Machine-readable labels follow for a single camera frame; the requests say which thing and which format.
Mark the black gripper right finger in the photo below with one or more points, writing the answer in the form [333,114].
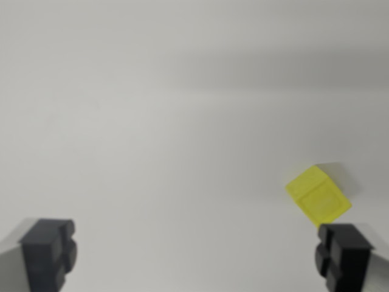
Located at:
[349,261]

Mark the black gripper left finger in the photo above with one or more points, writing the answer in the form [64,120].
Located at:
[42,258]

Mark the yellow translucent cube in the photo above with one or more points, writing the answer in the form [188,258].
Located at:
[319,197]

